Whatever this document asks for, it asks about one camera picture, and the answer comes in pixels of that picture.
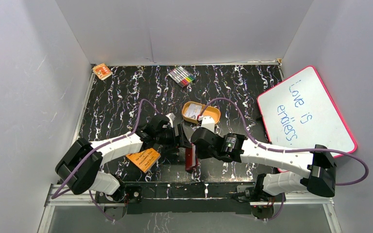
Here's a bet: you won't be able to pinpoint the red card holder wallet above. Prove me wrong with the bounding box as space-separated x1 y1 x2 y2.
185 144 198 173

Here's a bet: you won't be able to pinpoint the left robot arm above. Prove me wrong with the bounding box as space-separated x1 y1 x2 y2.
55 114 193 202

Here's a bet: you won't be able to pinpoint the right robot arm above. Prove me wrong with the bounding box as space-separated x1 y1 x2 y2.
191 127 336 201

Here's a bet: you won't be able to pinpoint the white card in tray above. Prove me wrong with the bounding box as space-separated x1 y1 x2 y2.
184 103 202 119

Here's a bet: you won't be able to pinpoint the small orange card box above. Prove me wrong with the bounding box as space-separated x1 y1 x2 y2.
92 63 112 80

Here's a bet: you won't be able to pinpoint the orange oval tray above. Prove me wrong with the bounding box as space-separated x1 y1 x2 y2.
181 101 221 124

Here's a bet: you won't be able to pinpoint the orange book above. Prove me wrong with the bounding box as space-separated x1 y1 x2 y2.
126 148 161 173

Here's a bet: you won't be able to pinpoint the pack of coloured markers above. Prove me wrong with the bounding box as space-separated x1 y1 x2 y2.
168 66 196 88

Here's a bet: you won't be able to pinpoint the pink framed whiteboard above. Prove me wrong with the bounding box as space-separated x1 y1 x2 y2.
257 66 357 153

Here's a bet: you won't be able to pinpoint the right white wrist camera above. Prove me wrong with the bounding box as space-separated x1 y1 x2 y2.
198 116 215 133

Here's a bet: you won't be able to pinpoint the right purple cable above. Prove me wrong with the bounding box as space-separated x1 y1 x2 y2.
198 98 370 186

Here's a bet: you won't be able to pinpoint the purple cable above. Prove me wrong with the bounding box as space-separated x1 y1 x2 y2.
198 98 370 186
51 99 161 200

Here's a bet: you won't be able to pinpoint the black metal base rail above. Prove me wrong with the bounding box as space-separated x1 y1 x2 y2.
45 181 335 222

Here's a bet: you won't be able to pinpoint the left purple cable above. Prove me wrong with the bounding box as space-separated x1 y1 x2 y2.
51 99 161 200

